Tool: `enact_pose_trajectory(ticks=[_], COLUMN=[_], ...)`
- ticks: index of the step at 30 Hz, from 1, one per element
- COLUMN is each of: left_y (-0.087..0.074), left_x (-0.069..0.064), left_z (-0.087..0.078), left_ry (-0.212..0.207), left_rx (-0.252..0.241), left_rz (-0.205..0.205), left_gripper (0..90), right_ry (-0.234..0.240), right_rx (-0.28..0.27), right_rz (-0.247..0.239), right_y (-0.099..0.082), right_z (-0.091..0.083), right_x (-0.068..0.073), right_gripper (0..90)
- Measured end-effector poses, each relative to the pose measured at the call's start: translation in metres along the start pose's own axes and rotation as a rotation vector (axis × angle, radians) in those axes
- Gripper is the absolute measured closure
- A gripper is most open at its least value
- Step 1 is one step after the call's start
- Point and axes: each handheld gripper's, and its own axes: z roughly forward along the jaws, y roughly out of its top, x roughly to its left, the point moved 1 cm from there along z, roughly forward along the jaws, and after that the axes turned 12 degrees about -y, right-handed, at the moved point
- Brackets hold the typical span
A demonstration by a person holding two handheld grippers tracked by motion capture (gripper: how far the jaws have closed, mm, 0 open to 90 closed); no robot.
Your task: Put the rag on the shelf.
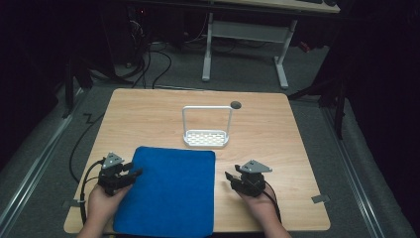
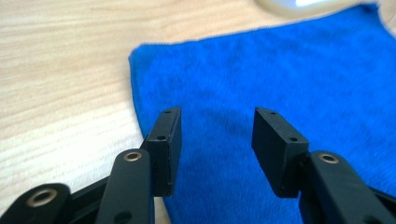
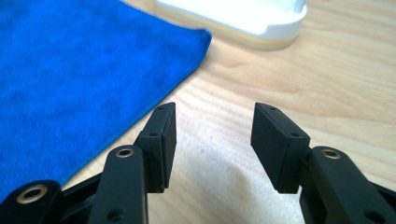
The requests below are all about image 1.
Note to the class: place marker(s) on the person's right hand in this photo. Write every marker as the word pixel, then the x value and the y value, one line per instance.
pixel 262 208

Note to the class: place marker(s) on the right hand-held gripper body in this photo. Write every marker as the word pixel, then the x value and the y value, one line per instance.
pixel 255 167

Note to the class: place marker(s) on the small red object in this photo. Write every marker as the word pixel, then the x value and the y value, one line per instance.
pixel 304 46

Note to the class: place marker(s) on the grey tape piece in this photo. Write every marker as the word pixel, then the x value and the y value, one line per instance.
pixel 70 204
pixel 320 198

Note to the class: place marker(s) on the dark computer tower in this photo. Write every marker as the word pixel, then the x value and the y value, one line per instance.
pixel 137 29

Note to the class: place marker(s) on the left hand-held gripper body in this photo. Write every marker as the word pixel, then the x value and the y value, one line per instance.
pixel 111 160

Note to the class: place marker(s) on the white-legged desk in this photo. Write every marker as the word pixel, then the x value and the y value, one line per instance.
pixel 247 31

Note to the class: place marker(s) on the person's left hand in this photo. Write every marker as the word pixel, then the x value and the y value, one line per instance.
pixel 102 206

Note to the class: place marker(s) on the blue cloth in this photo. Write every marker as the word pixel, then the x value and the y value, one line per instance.
pixel 171 195

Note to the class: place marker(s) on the dark round table grommet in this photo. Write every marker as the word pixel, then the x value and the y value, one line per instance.
pixel 235 105

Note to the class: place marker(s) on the black metal stand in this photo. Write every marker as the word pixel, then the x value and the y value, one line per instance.
pixel 68 92
pixel 338 112

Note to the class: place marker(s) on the metal floor rail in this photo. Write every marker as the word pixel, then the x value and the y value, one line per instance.
pixel 356 185
pixel 33 172

